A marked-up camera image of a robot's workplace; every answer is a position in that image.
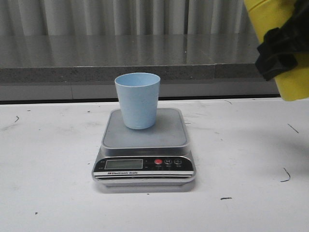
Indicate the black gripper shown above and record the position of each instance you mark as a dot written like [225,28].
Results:
[279,44]

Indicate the yellow squeeze bottle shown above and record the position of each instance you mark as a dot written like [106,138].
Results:
[269,14]

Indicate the light blue plastic cup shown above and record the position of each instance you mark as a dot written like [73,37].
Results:
[138,97]

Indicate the silver electronic kitchen scale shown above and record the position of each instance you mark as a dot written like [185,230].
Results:
[156,159]

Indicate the grey stone counter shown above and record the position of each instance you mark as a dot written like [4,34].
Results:
[81,68]

